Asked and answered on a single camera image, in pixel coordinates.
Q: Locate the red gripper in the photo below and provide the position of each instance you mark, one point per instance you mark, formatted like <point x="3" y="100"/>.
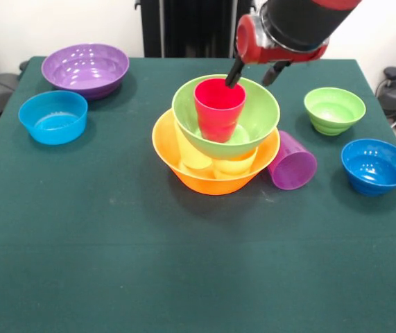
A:
<point x="249" y="45"/>

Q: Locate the large green bowl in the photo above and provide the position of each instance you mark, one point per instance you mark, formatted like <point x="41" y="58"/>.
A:
<point x="260" y="118"/>

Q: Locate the red cup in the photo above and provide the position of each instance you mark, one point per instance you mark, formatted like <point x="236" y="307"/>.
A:
<point x="218" y="118"/>

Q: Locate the yellow cup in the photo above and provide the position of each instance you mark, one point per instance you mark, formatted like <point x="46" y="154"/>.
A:
<point x="234" y="166"/>

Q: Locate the translucent yellow-green cup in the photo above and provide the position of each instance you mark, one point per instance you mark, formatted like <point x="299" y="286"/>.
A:
<point x="192" y="156"/>

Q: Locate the purple cup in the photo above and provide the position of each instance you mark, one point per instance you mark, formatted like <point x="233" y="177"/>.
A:
<point x="291" y="170"/>

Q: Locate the large orange bowl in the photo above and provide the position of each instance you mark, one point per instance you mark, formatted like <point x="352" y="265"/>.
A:
<point x="163" y="152"/>

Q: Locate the large purple bowl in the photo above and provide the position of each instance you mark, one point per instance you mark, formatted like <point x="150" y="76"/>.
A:
<point x="86" y="76"/>

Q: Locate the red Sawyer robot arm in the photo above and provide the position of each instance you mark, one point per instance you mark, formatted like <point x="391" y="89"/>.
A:
<point x="301" y="21"/>

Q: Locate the small green bowl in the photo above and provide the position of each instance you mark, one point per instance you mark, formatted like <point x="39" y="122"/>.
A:
<point x="334" y="111"/>

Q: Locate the dark blue bowl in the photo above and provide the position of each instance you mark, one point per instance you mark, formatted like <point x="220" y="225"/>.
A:
<point x="376" y="170"/>

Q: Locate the light blue bowl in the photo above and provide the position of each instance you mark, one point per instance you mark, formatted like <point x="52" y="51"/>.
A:
<point x="53" y="121"/>

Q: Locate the dark green table cloth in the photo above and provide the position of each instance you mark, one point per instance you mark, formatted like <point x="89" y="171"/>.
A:
<point x="114" y="284"/>

